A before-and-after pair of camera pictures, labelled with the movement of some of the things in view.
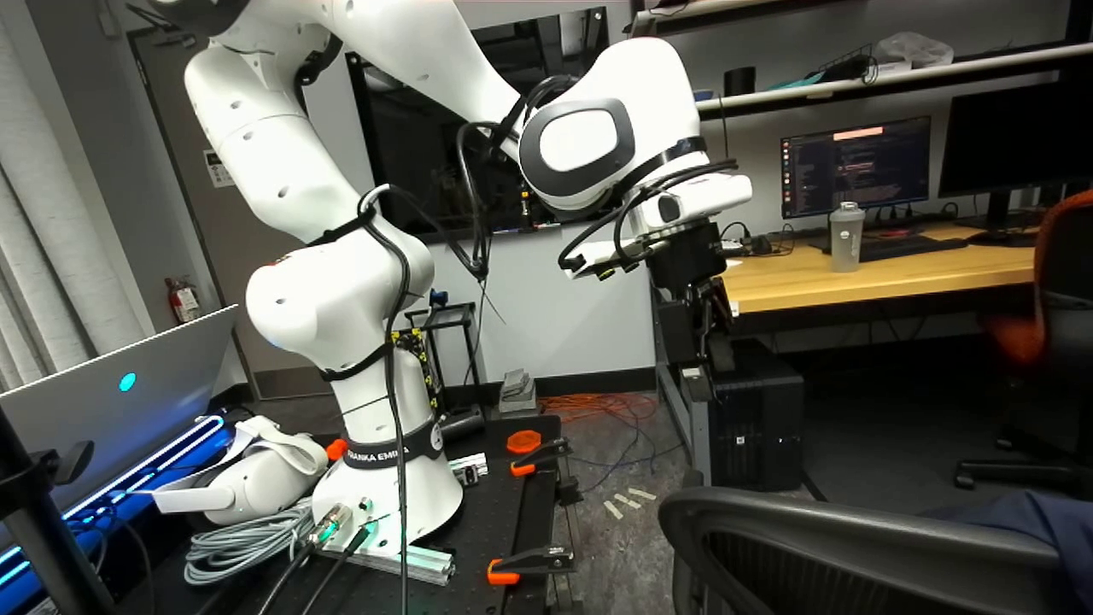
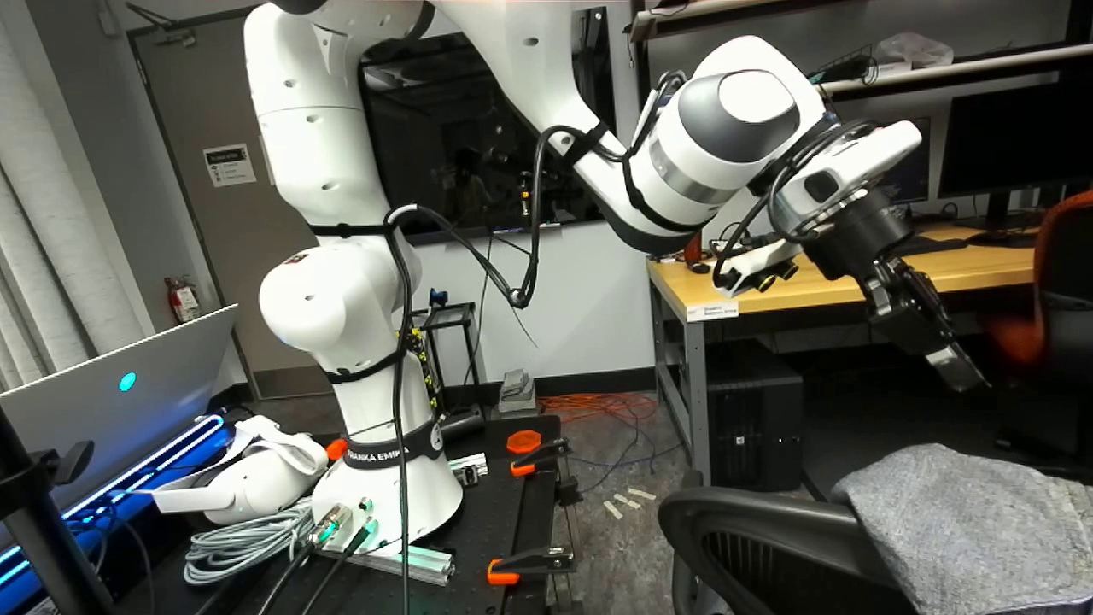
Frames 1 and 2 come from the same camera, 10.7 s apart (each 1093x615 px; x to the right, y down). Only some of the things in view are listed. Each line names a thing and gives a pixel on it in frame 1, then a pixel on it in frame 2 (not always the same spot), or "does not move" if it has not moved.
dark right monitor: [1020, 137] does not move
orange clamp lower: [510, 568] does not move
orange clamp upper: [524, 441] does not move
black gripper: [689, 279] to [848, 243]
